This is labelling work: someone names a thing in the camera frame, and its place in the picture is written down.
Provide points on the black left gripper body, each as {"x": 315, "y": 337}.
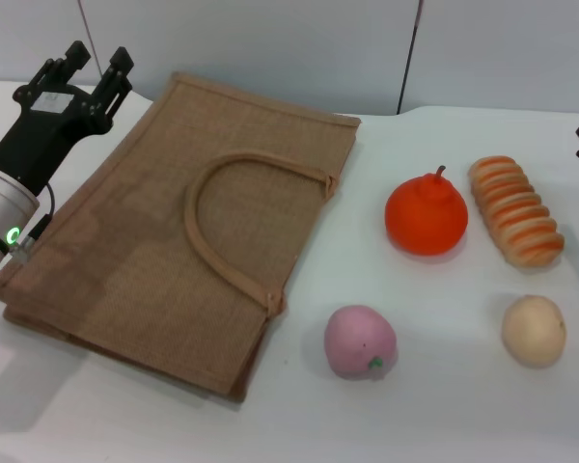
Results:
{"x": 43, "y": 120}

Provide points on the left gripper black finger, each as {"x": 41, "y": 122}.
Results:
{"x": 113, "y": 82}
{"x": 65, "y": 62}

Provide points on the brown woven handbag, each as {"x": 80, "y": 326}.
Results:
{"x": 149, "y": 217}

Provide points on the pink toy peach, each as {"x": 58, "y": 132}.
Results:
{"x": 357, "y": 340}

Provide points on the striped toy bread loaf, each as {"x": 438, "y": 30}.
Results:
{"x": 516, "y": 212}

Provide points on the orange toy pear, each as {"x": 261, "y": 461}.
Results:
{"x": 424, "y": 217}

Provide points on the beige round toy fruit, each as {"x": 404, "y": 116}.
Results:
{"x": 533, "y": 333}

